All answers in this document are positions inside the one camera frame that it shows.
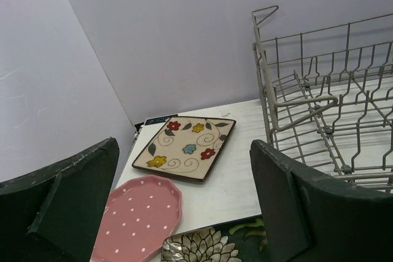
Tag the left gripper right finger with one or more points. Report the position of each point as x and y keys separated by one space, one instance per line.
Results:
x=311 y=216

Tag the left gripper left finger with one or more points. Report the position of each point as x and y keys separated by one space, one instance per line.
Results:
x=54 y=213

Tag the black floral square plate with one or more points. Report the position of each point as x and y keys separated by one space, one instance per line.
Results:
x=237 y=240

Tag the pink dotted round plate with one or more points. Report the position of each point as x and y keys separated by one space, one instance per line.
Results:
x=138 y=217

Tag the cream square flower plate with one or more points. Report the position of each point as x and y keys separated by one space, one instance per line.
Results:
x=185 y=147

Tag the grey wire dish rack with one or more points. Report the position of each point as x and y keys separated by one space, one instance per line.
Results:
x=326 y=96

